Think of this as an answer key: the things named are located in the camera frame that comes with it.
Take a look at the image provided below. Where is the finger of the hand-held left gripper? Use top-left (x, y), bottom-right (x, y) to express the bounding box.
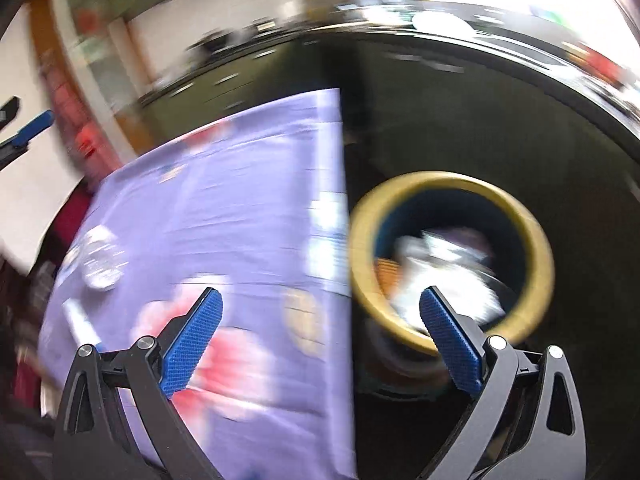
top-left (0, 109), bottom-right (55, 166)
top-left (0, 96), bottom-right (22, 127)

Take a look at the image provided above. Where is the black counter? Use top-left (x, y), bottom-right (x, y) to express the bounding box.
top-left (300, 0), bottom-right (640, 171)

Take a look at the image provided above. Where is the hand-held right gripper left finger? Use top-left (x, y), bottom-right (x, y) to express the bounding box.
top-left (52, 287), bottom-right (224, 480)

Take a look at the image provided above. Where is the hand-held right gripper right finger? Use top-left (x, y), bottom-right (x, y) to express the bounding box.
top-left (419, 286), bottom-right (587, 480)

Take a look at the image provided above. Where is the purple floral tablecloth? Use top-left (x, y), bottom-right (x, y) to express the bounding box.
top-left (37, 87), bottom-right (358, 480)

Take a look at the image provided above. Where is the white crumpled paper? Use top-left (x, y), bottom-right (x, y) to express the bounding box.
top-left (390, 229), bottom-right (506, 333)

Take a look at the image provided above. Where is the yellow-rimmed dark bin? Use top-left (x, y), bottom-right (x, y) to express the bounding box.
top-left (347, 171), bottom-right (556, 401)

